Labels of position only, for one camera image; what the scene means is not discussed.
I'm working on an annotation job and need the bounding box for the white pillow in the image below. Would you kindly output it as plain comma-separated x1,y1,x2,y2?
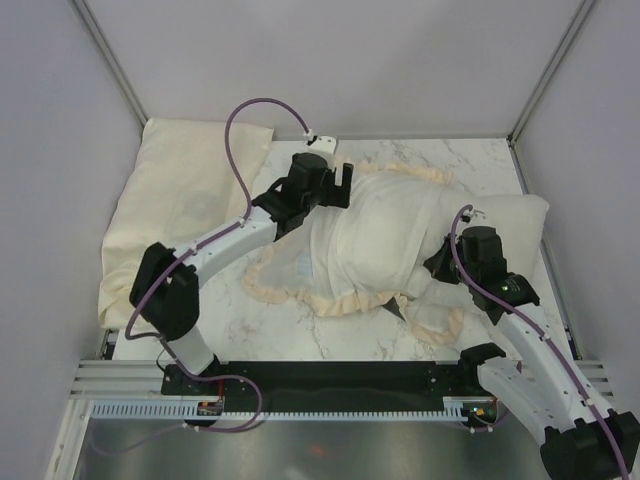
401,192,549,333

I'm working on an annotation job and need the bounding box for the white ruffled pillowcase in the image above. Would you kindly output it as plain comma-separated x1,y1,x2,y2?
243,161,464,345

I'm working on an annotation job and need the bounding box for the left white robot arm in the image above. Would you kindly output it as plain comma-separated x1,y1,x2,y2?
129,153,354,394

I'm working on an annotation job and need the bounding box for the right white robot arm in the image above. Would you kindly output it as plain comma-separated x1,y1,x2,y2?
424,226,639,479

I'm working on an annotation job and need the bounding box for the cream yellow pillow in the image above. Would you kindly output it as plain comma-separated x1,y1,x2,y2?
98,118,273,330

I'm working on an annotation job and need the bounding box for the shiny metal sheet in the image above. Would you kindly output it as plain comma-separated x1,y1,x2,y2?
75,419,547,479

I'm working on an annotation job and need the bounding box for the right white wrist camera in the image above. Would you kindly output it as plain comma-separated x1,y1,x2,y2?
460,208,488,228

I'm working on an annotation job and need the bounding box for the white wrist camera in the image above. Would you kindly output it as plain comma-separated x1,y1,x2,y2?
460,208,488,228
306,130,338,161

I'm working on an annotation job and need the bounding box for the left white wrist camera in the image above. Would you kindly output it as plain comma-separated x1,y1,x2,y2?
306,130,338,161

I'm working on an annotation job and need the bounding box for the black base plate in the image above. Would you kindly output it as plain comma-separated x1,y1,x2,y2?
161,361,490,412

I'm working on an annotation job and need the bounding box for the right aluminium corner post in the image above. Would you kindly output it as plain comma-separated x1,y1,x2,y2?
506,0,600,148

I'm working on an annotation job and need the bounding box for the aluminium corner post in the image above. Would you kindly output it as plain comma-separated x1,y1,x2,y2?
506,0,600,148
68,0,149,130

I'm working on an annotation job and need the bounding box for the left aluminium corner post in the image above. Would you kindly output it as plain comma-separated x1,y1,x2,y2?
68,0,149,130

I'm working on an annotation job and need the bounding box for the aluminium frame rail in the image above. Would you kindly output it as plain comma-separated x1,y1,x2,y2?
70,360,614,403

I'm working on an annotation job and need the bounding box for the white slotted cable duct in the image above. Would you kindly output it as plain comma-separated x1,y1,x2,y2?
90,397,496,422

